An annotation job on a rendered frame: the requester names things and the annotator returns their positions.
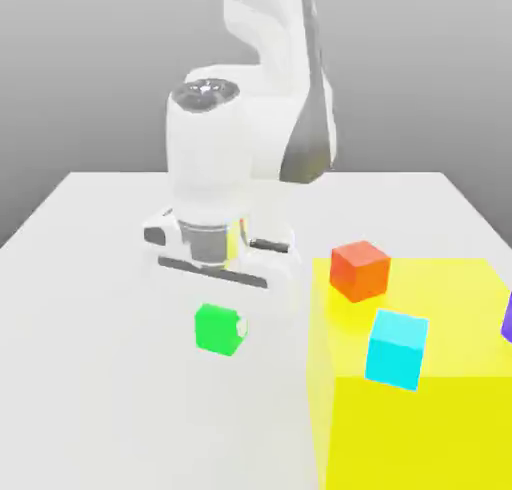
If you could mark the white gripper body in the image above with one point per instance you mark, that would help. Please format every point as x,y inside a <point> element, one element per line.
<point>224,284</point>

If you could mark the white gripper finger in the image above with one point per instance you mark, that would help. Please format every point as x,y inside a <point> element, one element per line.
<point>242,326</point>

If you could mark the small green cube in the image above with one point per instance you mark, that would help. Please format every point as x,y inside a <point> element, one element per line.
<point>216,330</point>

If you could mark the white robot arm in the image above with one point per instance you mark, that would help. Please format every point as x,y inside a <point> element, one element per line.
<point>208,154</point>

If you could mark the small red cube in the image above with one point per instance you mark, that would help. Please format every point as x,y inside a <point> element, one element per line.
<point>358,270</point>

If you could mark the small cyan cube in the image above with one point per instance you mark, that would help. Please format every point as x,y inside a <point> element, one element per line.
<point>394,350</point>

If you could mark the small purple cube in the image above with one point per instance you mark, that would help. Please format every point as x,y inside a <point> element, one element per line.
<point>508,318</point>

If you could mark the large yellow box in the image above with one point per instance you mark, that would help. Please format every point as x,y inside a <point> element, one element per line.
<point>420,430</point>

